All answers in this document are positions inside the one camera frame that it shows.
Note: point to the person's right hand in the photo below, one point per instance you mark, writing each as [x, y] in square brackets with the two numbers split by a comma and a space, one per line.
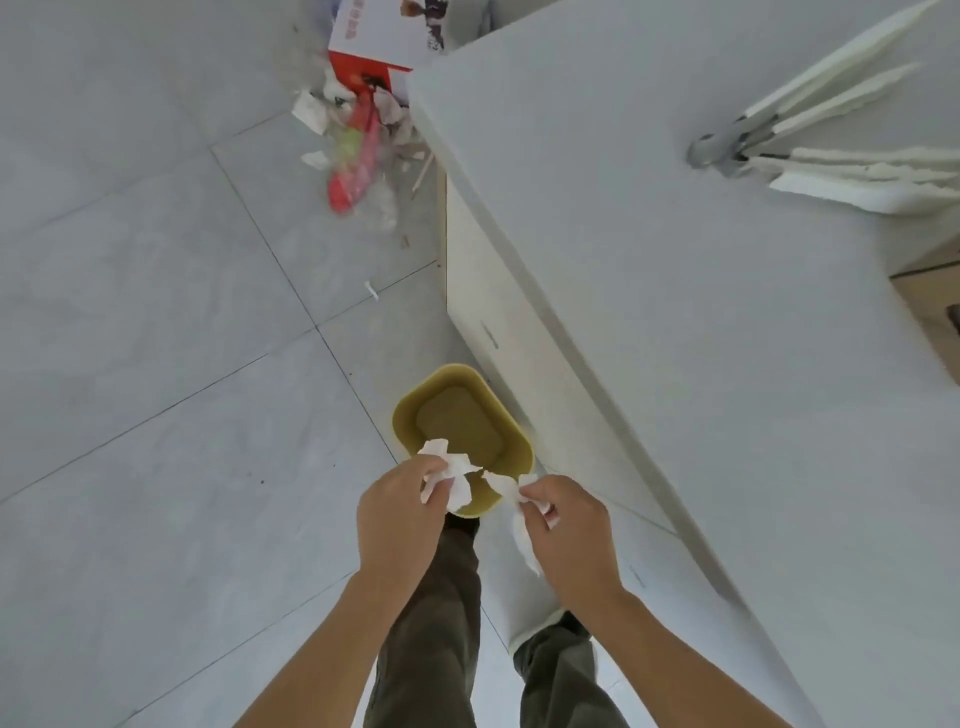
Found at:
[574, 544]

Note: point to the person's left hand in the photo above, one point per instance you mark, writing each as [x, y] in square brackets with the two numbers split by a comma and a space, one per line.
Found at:
[394, 521]

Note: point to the person's left thumb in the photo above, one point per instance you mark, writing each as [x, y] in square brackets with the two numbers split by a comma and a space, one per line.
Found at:
[440, 487]

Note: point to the person's right thumb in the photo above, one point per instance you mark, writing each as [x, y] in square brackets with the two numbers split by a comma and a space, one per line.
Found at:
[534, 504]

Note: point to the long torn white tissue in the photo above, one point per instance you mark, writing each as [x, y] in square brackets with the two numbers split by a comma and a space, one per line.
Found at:
[506, 487]

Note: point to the person's left forearm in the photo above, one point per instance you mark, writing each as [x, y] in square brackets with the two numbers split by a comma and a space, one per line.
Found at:
[330, 652]

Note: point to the person's right forearm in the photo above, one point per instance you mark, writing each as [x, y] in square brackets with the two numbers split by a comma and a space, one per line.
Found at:
[675, 667]

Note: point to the black shoe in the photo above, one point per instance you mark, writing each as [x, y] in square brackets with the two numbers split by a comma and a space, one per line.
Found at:
[574, 624]
[462, 523]

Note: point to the olive yellow waste bin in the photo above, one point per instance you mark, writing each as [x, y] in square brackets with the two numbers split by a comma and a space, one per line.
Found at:
[457, 424]

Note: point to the olive grey trousers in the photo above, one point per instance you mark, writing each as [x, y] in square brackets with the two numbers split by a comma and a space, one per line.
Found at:
[435, 630]

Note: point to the tiny white paper scrap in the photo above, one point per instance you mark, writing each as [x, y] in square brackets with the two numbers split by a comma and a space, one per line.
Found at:
[371, 290]

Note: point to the white cabinet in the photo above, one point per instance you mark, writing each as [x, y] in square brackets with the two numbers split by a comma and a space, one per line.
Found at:
[675, 337]

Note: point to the clear plastic bag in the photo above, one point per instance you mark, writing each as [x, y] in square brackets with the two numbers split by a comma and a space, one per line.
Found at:
[386, 199]

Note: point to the thin wooden stick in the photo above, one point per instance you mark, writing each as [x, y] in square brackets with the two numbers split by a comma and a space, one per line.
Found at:
[422, 175]

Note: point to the red snack packet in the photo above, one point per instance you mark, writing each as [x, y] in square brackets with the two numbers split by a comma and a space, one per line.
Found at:
[354, 169]

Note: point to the white crumpled paper scrap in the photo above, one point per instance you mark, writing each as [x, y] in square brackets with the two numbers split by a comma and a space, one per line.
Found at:
[316, 159]
[391, 105]
[309, 112]

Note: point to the brown wooden board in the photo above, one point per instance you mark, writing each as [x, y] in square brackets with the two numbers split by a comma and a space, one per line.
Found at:
[930, 304]

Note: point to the white folding rack, metal hinge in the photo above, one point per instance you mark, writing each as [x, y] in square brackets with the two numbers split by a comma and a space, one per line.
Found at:
[825, 161]

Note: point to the red and white carton box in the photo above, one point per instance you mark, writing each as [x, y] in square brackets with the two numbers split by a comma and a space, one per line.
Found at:
[375, 37]

